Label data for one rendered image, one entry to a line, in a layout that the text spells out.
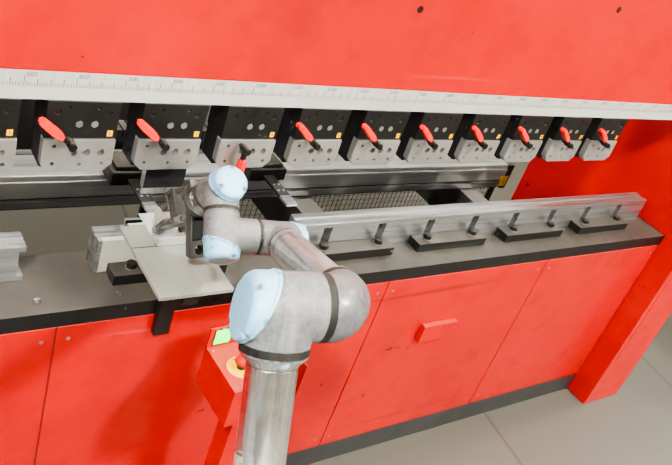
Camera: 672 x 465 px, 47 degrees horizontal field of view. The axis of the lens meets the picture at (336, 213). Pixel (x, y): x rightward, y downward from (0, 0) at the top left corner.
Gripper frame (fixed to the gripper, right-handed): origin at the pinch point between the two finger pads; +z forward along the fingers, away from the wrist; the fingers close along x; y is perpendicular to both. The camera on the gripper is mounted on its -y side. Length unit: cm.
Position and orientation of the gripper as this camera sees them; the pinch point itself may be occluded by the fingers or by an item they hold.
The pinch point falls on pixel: (168, 232)
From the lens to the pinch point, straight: 188.2
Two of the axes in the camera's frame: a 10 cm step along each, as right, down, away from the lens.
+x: -8.1, 0.5, -5.8
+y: -1.9, -9.6, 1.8
